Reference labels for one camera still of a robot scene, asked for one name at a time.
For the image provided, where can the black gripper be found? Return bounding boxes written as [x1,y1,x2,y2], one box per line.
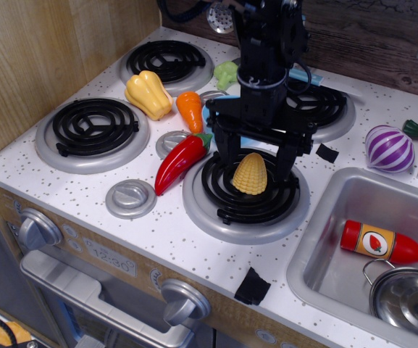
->
[206,78,317,182]

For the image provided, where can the yellow toy corn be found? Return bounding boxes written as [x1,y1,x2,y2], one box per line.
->
[232,152,267,196]

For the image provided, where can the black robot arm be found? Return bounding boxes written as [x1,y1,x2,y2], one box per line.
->
[206,1,317,181]

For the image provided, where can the light blue plastic bowl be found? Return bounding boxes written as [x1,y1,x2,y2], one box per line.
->
[203,96,284,148]

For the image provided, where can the silver stovetop knob behind bowl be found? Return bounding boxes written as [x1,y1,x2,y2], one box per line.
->
[200,90,228,108]

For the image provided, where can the red toy chili pepper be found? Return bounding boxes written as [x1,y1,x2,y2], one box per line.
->
[154,133,212,196]

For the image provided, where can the black tape piece small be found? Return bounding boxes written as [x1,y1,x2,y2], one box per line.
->
[316,144,339,164]

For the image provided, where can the front right black burner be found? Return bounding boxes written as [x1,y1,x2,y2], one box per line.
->
[183,148,310,245]

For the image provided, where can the black burner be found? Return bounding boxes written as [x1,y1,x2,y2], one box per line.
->
[119,40,214,97]
[183,148,310,245]
[35,97,150,175]
[270,78,356,146]

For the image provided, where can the orange toy carrot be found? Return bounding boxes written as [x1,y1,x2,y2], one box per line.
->
[176,91,204,133]

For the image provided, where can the green toy broccoli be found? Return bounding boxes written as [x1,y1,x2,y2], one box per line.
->
[214,61,238,91]

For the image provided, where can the back right black burner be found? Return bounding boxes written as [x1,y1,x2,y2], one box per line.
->
[270,78,356,146]

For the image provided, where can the silver stovetop knob middle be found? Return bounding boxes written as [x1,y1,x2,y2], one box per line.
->
[155,130,190,160]

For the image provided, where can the back left black burner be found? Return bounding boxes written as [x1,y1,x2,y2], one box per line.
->
[119,40,214,97]

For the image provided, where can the yellow toy bell pepper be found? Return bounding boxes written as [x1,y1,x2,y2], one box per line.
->
[125,70,173,121]

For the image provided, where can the purple striped toy onion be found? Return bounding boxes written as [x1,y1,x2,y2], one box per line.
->
[365,125,415,173]

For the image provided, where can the red toy ketchup bottle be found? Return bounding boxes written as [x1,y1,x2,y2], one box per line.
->
[340,220,418,265]

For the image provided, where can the silver stovetop knob front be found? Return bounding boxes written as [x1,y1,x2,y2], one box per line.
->
[105,179,157,220]

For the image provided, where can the silver toy sink basin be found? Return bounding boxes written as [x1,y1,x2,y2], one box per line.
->
[286,168,418,347]

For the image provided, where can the hanging silver skimmer spoon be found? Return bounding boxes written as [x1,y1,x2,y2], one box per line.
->
[206,1,234,34]

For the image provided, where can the black tape piece front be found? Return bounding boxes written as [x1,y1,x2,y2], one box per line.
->
[235,268,271,305]

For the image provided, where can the front left black burner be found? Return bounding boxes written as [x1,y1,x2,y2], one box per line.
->
[35,97,150,175]

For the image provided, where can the right silver oven knob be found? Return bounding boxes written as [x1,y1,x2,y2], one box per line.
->
[161,278,212,326]

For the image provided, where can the silver oven knob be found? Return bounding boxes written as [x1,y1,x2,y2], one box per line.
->
[161,278,212,326]
[18,208,63,250]

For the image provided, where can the oven clock display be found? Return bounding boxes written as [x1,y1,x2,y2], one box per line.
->
[83,238,138,278]

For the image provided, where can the small steel pot with lid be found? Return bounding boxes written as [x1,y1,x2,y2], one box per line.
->
[362,259,418,335]

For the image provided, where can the left silver oven knob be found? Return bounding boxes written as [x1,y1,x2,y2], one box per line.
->
[18,208,63,250]

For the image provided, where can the orange object bottom left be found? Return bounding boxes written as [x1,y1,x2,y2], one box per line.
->
[0,322,32,347]

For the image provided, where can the blue handled toy knife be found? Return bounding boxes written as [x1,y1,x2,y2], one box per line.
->
[289,68,363,97]

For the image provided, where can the silver oven door handle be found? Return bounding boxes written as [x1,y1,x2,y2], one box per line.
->
[20,251,194,347]

